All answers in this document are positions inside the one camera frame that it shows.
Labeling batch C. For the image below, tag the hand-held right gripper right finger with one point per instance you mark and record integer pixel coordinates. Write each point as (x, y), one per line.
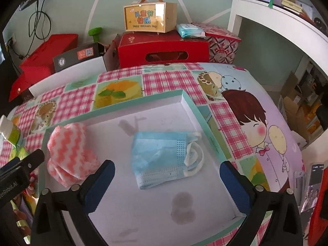
(233, 189)

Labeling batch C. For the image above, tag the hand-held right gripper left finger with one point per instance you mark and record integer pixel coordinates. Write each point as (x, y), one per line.
(98, 185)

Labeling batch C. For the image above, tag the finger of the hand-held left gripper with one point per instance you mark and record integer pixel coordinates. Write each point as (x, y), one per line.
(30, 160)

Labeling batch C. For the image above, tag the green tissue pack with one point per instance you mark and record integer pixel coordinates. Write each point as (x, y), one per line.
(19, 156)

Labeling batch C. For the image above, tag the pink wavy striped cloth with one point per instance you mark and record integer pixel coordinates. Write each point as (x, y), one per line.
(71, 148)

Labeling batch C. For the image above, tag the blue face mask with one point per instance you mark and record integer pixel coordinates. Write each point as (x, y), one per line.
(153, 156)

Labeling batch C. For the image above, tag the white bottle with green label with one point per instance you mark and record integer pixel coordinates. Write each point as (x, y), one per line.
(11, 133)

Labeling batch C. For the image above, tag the printed checkered tablecloth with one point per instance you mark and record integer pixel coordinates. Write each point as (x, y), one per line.
(256, 138)

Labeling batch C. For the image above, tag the dark floral box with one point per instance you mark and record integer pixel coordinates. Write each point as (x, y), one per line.
(25, 96)

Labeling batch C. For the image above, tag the smartphone on holder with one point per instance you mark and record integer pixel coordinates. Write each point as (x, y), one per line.
(317, 184)

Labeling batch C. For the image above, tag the red stand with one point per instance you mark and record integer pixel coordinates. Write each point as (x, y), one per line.
(320, 223)

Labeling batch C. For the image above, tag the white foam board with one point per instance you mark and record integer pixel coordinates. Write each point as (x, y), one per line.
(76, 74)

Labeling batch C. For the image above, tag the black box with orange label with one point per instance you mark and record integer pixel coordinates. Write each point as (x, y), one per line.
(66, 61)

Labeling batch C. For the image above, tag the pile of cardboard boxes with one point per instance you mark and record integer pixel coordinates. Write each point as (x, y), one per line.
(299, 107)

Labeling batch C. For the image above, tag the large red box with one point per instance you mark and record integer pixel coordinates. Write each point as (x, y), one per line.
(48, 53)

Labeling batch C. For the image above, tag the brown cardboard box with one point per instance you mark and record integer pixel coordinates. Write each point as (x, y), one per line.
(111, 53)

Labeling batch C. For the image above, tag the patterned box with red lid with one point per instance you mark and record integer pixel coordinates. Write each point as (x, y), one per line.
(223, 48)

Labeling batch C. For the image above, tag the green plastic toy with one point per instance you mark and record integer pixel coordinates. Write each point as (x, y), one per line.
(94, 32)

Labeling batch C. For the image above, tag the red gift box with slot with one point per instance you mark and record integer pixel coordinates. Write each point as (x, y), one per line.
(153, 44)

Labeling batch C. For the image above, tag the blue wet wipes packet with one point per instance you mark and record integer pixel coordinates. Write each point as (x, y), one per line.
(189, 30)

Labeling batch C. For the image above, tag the white shelf unit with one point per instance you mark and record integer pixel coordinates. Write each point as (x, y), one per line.
(269, 12)

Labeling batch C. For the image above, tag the green tassel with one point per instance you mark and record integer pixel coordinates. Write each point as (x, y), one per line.
(271, 1)

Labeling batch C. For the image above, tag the stack of books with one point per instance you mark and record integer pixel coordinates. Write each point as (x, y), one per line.
(294, 5)

